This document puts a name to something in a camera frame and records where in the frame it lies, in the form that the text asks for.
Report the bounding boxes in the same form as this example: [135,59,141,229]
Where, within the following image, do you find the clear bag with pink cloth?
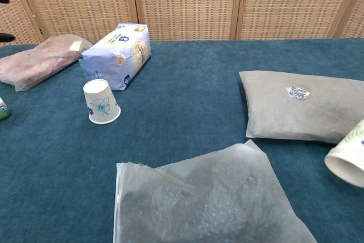
[0,34,94,92]

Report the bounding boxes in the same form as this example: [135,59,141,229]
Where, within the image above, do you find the green blue drink can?
[0,97,11,121]

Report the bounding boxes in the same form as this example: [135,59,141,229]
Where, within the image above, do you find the white blue tissue pack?
[78,23,152,92]

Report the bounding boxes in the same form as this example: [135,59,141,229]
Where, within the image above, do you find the woven wooden folding screen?
[0,0,364,47]

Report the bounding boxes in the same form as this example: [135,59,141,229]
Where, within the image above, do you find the teal tablecloth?
[0,37,364,243]

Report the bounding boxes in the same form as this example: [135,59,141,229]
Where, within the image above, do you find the frosted bag with dark cloth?
[113,139,318,243]

